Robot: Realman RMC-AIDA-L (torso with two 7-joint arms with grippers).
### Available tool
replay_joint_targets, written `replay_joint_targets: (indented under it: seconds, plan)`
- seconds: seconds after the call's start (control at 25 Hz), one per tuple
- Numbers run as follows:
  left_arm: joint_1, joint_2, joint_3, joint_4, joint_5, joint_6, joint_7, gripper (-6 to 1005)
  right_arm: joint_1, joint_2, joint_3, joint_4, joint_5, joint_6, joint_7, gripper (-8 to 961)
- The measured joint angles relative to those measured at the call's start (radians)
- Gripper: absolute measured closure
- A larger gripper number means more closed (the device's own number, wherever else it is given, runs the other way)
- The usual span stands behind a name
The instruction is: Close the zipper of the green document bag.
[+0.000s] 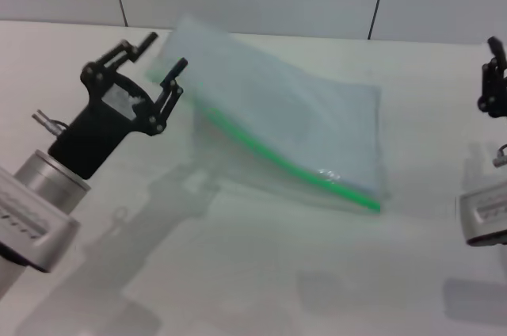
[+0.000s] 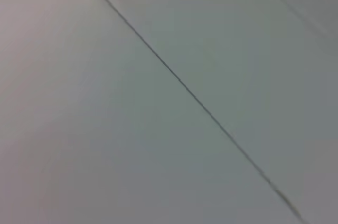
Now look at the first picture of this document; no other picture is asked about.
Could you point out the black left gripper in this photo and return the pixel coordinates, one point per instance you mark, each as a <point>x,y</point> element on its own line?
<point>103,122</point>

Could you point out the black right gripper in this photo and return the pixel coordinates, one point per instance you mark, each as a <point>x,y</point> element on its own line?
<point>495,94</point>

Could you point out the translucent green-zip document bag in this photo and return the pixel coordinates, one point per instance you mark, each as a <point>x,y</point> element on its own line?
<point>277,106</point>

